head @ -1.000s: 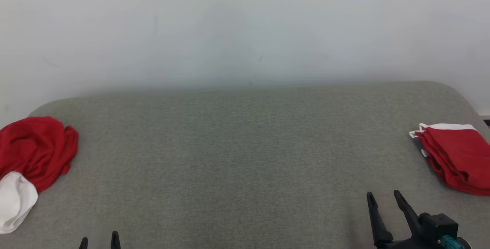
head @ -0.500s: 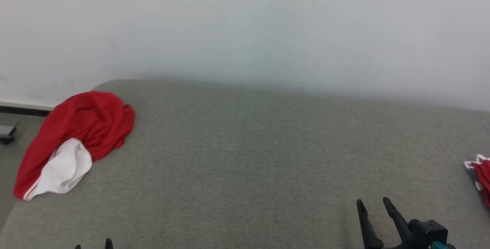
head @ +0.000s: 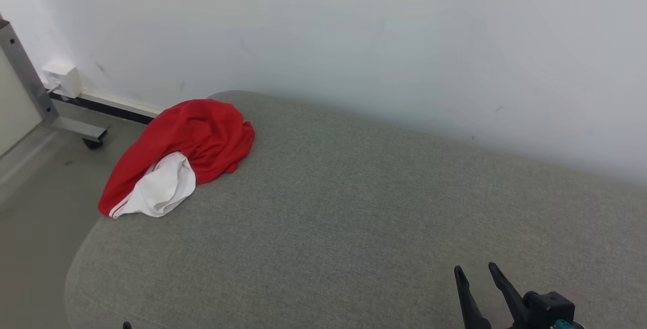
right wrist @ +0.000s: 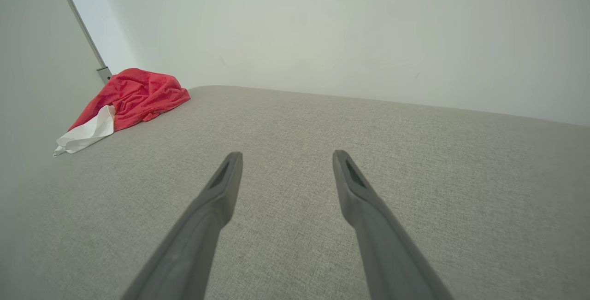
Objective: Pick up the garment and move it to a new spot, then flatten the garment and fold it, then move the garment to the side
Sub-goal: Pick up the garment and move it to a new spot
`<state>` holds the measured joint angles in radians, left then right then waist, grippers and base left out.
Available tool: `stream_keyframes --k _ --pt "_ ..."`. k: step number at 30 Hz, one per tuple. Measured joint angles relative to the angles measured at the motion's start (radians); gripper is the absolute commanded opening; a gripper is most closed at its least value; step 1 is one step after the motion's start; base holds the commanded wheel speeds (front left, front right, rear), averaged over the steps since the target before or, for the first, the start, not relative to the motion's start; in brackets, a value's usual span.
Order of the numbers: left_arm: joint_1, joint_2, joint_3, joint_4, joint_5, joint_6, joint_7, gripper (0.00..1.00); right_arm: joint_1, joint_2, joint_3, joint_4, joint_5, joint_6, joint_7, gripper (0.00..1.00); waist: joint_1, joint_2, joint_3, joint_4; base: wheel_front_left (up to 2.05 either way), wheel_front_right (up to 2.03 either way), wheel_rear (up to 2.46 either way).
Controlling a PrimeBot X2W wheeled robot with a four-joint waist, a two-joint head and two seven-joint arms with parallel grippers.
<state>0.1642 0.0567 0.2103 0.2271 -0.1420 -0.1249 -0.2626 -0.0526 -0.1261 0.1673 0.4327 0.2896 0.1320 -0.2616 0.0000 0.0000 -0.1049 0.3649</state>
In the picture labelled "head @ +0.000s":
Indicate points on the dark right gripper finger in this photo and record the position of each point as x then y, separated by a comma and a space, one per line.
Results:
515, 303
472, 309

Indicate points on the red shirt with white sleeves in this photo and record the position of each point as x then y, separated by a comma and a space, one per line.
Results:
202, 132

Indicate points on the beige partition panel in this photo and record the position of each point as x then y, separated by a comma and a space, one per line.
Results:
12, 111

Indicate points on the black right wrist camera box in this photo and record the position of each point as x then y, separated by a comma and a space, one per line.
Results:
548, 309

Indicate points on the white wall baseboard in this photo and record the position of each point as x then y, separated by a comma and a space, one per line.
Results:
121, 105

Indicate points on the white wall junction box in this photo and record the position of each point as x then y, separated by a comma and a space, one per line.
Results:
63, 79

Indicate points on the grey metal frame leg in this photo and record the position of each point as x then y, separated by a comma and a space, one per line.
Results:
25, 76

